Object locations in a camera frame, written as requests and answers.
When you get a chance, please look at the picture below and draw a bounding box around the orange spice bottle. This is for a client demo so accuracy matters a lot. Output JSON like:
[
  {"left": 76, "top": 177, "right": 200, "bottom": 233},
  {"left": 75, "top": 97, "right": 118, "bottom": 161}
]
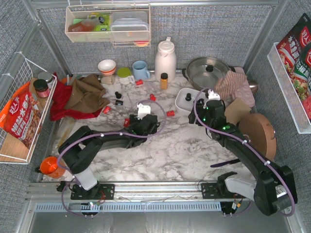
[{"left": 160, "top": 73, "right": 168, "bottom": 90}]

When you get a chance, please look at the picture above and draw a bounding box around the white thermos jug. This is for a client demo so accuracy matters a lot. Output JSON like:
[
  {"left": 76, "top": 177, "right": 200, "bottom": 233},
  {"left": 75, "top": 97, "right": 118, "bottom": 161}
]
[{"left": 155, "top": 37, "right": 177, "bottom": 83}]

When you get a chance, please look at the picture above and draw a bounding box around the red capsule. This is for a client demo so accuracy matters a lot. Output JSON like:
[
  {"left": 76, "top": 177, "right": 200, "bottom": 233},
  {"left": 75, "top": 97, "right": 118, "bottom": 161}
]
[
  {"left": 103, "top": 106, "right": 111, "bottom": 114},
  {"left": 136, "top": 80, "right": 143, "bottom": 86},
  {"left": 166, "top": 110, "right": 175, "bottom": 117},
  {"left": 123, "top": 118, "right": 130, "bottom": 128},
  {"left": 150, "top": 94, "right": 156, "bottom": 101}
]

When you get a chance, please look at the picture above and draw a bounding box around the pink striped towel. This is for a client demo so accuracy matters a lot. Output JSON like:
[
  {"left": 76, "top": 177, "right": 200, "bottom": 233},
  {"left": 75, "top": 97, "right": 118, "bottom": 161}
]
[{"left": 213, "top": 70, "right": 247, "bottom": 100}]

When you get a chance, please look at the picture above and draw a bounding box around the orange ball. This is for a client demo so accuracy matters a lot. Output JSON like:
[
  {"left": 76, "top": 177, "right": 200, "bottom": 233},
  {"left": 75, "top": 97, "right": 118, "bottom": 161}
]
[{"left": 39, "top": 156, "right": 65, "bottom": 179}]

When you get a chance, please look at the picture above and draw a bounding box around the red capsule by cloth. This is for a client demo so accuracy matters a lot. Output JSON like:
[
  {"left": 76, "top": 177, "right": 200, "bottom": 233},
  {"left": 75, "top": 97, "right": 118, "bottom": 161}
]
[{"left": 103, "top": 106, "right": 111, "bottom": 114}]

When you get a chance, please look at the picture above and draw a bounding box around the black capsule top lying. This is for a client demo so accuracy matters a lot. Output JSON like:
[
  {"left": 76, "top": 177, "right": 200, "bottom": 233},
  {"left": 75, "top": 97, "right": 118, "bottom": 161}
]
[{"left": 115, "top": 100, "right": 123, "bottom": 106}]

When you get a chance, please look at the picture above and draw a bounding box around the white striped bowl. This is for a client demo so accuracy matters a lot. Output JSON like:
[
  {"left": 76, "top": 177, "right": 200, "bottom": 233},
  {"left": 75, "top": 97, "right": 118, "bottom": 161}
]
[{"left": 97, "top": 59, "right": 116, "bottom": 76}]

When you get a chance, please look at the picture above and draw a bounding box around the round wooden board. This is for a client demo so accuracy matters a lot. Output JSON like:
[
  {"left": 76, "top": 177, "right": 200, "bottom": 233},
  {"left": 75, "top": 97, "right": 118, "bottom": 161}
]
[{"left": 238, "top": 113, "right": 276, "bottom": 161}]

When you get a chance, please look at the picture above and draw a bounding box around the red seasoning packet right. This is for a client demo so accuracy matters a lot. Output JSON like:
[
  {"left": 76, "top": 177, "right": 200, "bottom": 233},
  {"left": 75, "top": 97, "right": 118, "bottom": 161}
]
[{"left": 276, "top": 13, "right": 311, "bottom": 119}]

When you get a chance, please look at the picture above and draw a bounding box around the black capsule upright top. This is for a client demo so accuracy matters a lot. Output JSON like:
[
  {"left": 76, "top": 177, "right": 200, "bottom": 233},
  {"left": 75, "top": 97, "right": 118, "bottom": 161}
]
[{"left": 115, "top": 92, "right": 122, "bottom": 99}]

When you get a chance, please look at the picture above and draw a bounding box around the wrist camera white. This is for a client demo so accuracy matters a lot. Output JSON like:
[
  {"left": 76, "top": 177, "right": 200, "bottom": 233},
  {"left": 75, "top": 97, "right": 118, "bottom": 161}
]
[
  {"left": 207, "top": 89, "right": 221, "bottom": 101},
  {"left": 137, "top": 103, "right": 151, "bottom": 120}
]

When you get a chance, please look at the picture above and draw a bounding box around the brown cloth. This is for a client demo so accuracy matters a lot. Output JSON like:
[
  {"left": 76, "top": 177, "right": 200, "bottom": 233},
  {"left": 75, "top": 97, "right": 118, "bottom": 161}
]
[{"left": 65, "top": 74, "right": 110, "bottom": 113}]

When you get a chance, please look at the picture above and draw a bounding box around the blue mug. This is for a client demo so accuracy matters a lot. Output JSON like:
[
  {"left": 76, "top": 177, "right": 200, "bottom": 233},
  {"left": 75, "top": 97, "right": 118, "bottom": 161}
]
[{"left": 132, "top": 61, "right": 151, "bottom": 80}]

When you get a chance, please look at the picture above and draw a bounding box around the purple cable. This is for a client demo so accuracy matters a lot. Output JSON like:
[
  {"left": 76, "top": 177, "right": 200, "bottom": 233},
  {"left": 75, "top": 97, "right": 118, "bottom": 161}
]
[
  {"left": 193, "top": 87, "right": 297, "bottom": 216},
  {"left": 57, "top": 99, "right": 167, "bottom": 216}
]

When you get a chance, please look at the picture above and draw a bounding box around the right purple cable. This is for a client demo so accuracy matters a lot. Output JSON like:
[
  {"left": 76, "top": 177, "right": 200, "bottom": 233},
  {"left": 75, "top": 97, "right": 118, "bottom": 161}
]
[{"left": 193, "top": 87, "right": 297, "bottom": 216}]

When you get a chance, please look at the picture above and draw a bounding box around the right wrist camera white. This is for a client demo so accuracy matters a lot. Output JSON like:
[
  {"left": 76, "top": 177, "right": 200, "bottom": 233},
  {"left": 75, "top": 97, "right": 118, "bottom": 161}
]
[{"left": 207, "top": 89, "right": 221, "bottom": 101}]

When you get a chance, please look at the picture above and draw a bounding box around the purple spatula handle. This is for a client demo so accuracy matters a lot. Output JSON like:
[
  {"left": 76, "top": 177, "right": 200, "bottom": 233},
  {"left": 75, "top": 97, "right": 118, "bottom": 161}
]
[{"left": 210, "top": 159, "right": 240, "bottom": 168}]

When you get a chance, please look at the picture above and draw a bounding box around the tan cardboard sheet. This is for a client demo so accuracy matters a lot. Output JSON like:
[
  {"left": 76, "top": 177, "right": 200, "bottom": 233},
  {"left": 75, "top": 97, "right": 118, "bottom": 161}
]
[{"left": 225, "top": 98, "right": 251, "bottom": 125}]

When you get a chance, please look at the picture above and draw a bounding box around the clear plastic food container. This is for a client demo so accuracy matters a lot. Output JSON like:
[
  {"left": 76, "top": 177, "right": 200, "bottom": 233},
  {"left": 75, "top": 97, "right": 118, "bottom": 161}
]
[{"left": 110, "top": 11, "right": 149, "bottom": 41}]

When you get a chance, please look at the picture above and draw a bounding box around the clear wall shelf bin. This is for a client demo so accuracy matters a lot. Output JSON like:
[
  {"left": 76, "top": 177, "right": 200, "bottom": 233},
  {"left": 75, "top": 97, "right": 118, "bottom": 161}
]
[{"left": 65, "top": 4, "right": 151, "bottom": 47}]

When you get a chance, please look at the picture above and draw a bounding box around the dark lidded sauce jar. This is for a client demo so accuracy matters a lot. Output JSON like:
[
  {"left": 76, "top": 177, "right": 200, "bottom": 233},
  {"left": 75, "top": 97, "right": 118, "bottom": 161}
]
[{"left": 33, "top": 79, "right": 50, "bottom": 98}]

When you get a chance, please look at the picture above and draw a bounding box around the silver lidded jar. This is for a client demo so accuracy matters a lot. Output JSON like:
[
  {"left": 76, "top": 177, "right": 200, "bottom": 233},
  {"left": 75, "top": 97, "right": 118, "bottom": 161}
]
[{"left": 37, "top": 71, "right": 54, "bottom": 89}]

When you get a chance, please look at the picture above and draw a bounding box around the green lidded white cup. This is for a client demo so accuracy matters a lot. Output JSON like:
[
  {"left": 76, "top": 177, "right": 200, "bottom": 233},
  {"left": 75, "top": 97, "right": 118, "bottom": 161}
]
[{"left": 117, "top": 67, "right": 135, "bottom": 85}]

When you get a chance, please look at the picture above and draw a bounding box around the green drink bottle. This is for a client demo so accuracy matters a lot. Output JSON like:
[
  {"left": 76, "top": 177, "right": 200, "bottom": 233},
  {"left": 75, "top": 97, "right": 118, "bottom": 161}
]
[{"left": 87, "top": 13, "right": 111, "bottom": 32}]

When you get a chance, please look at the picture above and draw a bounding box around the pink silicone mould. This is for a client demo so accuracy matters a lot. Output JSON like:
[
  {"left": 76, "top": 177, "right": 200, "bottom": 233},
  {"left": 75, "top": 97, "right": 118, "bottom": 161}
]
[{"left": 231, "top": 79, "right": 255, "bottom": 108}]

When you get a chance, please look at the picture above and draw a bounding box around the white wire basket right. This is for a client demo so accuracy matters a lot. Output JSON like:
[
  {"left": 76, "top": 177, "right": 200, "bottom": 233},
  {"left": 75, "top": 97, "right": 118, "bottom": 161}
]
[{"left": 267, "top": 42, "right": 311, "bottom": 134}]

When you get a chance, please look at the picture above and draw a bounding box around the red snack bag left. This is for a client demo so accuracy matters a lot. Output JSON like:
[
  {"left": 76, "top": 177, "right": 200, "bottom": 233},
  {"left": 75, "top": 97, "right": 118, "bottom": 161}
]
[{"left": 0, "top": 82, "right": 41, "bottom": 149}]

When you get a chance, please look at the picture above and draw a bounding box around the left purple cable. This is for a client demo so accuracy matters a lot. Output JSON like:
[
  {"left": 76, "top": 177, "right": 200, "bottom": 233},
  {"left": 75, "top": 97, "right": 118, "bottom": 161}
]
[{"left": 57, "top": 99, "right": 167, "bottom": 216}]

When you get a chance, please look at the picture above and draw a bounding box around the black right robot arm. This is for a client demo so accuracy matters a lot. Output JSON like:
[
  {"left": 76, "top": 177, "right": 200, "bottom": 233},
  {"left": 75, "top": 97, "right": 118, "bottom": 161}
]
[{"left": 188, "top": 100, "right": 297, "bottom": 217}]

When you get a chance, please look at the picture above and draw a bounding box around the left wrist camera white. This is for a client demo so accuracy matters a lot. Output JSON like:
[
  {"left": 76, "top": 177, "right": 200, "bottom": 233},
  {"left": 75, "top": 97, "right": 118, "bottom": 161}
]
[{"left": 137, "top": 103, "right": 151, "bottom": 120}]

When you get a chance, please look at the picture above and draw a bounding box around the white plastic storage basket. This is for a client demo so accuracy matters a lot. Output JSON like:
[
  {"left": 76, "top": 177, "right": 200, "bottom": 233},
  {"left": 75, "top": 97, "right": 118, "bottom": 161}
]
[{"left": 175, "top": 87, "right": 199, "bottom": 115}]

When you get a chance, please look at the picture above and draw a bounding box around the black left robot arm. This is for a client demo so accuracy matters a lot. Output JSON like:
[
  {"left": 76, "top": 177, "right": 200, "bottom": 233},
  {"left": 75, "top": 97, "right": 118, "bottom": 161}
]
[{"left": 58, "top": 114, "right": 160, "bottom": 200}]

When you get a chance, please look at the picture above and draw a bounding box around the small beige pepper jar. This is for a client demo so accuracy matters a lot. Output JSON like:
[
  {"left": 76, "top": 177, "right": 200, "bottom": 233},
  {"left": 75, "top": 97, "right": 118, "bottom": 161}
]
[{"left": 101, "top": 75, "right": 115, "bottom": 85}]

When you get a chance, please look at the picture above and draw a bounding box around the red cloth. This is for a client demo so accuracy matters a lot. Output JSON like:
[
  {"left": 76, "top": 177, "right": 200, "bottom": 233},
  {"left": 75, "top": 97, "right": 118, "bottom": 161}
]
[{"left": 50, "top": 81, "right": 103, "bottom": 121}]

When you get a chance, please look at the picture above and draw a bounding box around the steel pot with glass lid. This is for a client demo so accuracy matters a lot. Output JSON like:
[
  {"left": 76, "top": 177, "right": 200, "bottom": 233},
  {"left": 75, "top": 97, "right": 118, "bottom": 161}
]
[{"left": 182, "top": 57, "right": 235, "bottom": 90}]

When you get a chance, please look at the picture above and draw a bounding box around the steel ladle bowl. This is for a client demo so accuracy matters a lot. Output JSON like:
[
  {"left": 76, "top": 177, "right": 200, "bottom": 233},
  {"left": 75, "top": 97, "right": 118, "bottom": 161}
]
[{"left": 248, "top": 80, "right": 259, "bottom": 95}]

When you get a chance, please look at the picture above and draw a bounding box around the black capsule cluster top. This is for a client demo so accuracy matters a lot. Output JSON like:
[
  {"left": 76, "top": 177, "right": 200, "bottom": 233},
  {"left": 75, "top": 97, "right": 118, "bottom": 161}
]
[{"left": 185, "top": 93, "right": 192, "bottom": 101}]

